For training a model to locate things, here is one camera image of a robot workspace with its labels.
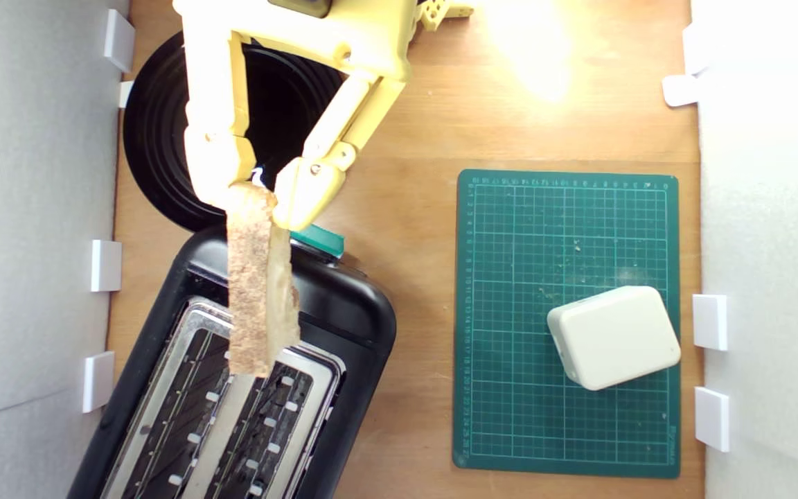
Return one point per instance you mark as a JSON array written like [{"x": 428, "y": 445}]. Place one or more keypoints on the white rounded block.
[{"x": 614, "y": 336}]

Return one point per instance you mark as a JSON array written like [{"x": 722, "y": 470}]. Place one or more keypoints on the green toaster lever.
[{"x": 324, "y": 240}]

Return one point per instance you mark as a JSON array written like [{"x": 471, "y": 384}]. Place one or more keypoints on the small white wall clip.
[
  {"x": 126, "y": 93},
  {"x": 711, "y": 322},
  {"x": 106, "y": 265},
  {"x": 691, "y": 48},
  {"x": 712, "y": 418},
  {"x": 118, "y": 39},
  {"x": 679, "y": 90},
  {"x": 98, "y": 381}
]

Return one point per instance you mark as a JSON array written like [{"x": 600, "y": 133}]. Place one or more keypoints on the brown bread slice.
[{"x": 253, "y": 291}]

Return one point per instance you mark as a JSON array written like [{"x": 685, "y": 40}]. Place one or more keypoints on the black round plate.
[{"x": 153, "y": 138}]

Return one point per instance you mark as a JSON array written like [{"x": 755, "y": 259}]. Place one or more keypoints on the black two-slot toaster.
[{"x": 343, "y": 326}]

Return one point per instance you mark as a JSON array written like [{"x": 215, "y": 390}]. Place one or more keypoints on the green cutting mat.
[{"x": 510, "y": 416}]

